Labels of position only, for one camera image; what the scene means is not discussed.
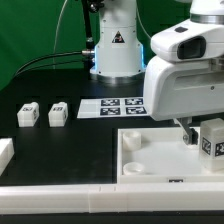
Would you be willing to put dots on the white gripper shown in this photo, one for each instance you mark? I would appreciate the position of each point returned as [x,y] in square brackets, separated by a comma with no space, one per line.
[183,79]

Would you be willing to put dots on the white square tabletop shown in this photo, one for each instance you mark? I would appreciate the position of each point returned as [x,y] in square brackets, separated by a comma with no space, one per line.
[159,155]

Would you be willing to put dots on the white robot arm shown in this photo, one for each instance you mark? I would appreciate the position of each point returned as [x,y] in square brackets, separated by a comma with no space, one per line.
[118,56]

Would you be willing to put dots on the white sheet with markers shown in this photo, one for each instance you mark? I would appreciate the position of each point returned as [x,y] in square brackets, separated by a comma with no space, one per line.
[111,107]

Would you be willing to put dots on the white front fence bar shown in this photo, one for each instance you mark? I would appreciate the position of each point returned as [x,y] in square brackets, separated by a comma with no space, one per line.
[98,198]

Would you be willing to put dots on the white left fence block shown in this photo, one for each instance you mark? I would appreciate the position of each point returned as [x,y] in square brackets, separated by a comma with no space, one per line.
[6,153]

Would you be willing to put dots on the black camera pole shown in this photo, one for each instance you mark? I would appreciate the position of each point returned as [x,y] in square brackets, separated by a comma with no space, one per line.
[89,6]

